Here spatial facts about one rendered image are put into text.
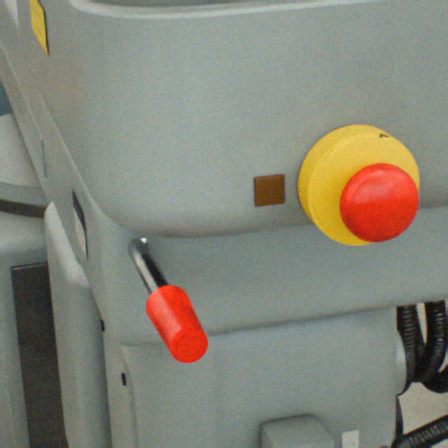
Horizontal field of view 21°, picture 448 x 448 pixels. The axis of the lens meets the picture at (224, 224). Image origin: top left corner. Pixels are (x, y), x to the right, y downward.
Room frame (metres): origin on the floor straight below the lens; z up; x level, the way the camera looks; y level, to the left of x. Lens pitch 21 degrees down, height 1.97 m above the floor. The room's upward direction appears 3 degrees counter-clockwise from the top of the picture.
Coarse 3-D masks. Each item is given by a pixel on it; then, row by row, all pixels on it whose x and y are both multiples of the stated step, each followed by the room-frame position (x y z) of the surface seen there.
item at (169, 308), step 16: (144, 240) 0.67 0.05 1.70; (144, 256) 0.64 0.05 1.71; (144, 272) 0.62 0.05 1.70; (160, 272) 0.62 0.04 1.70; (160, 288) 0.58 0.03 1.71; (176, 288) 0.58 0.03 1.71; (160, 304) 0.57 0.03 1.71; (176, 304) 0.56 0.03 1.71; (192, 304) 0.58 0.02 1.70; (160, 320) 0.56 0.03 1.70; (176, 320) 0.55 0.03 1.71; (192, 320) 0.55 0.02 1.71; (160, 336) 0.56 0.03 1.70; (176, 336) 0.54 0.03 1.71; (192, 336) 0.54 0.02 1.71; (176, 352) 0.54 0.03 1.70; (192, 352) 0.54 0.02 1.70
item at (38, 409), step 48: (0, 144) 1.38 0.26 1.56; (0, 192) 1.24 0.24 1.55; (0, 240) 1.15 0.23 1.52; (0, 288) 1.14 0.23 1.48; (48, 288) 1.15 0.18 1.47; (0, 336) 1.18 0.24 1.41; (48, 336) 1.15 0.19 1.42; (0, 384) 1.18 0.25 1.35; (48, 384) 1.14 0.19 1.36; (0, 432) 1.17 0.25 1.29; (48, 432) 1.14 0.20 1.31
